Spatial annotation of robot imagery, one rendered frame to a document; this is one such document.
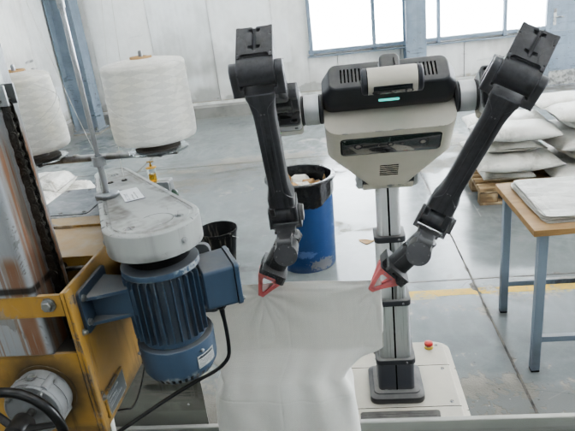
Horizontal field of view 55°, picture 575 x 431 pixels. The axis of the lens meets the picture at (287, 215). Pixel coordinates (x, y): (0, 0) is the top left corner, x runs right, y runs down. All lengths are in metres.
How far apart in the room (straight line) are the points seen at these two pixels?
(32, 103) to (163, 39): 8.52
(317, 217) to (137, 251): 2.71
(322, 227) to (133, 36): 6.73
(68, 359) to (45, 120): 0.46
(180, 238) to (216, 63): 8.57
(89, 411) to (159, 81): 0.63
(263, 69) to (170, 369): 0.61
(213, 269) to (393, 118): 0.80
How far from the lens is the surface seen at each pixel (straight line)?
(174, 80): 1.08
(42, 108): 1.19
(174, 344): 1.08
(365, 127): 1.63
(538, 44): 1.20
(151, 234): 0.97
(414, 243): 1.28
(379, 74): 1.48
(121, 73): 1.07
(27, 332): 1.10
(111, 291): 1.07
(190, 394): 2.10
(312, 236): 3.67
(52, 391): 1.10
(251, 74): 1.12
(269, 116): 1.16
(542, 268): 2.65
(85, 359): 1.09
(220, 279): 1.07
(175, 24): 9.59
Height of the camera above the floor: 1.77
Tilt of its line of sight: 21 degrees down
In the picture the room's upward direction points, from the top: 7 degrees counter-clockwise
